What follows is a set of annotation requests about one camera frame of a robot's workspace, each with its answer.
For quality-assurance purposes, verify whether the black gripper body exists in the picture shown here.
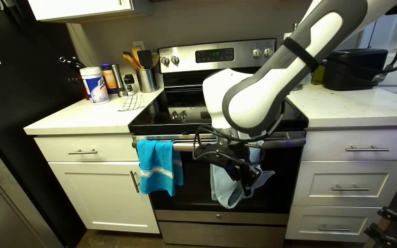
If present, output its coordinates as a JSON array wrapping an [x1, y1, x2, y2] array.
[[194, 135, 264, 193]]

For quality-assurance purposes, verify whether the light blue towel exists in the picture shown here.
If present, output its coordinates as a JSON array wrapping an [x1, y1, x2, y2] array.
[[210, 148, 275, 210]]

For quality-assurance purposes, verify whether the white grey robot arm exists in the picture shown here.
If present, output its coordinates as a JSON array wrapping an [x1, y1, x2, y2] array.
[[194, 0, 397, 195]]

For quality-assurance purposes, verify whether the bright blue towel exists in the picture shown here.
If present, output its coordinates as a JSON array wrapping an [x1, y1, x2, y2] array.
[[137, 140, 184, 197]]

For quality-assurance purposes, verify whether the black glass-top stove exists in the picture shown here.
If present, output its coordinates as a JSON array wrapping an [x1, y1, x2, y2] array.
[[130, 39, 308, 248]]

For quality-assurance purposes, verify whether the white drawers right of stove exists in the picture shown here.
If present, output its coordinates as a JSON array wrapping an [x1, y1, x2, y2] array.
[[286, 129, 397, 243]]

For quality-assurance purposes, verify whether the grey patterned trivet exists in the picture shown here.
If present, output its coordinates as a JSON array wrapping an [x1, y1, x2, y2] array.
[[120, 94, 143, 112]]

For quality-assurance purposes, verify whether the steel utensil holder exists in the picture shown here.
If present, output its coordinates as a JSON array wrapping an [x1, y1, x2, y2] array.
[[138, 69, 156, 93]]

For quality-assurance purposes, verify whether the white cabinet left of stove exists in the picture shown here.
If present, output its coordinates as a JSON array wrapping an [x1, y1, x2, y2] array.
[[36, 135, 159, 235]]

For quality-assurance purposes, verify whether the black toaster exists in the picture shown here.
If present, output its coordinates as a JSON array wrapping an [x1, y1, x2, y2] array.
[[323, 49, 388, 91]]

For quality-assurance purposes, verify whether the disinfecting wipes canister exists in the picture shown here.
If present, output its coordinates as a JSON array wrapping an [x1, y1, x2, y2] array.
[[80, 67, 109, 104]]

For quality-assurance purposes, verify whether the brown spice jar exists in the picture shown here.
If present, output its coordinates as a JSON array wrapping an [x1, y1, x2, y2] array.
[[101, 64, 119, 94]]

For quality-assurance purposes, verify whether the black refrigerator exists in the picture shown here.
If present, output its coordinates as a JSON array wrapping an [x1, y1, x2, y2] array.
[[0, 0, 86, 248]]

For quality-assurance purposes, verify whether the white upper cabinet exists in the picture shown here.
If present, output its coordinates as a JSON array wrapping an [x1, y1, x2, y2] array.
[[28, 0, 154, 23]]

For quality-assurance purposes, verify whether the silver oven door handle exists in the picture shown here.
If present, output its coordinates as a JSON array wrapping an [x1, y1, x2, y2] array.
[[148, 137, 307, 152]]

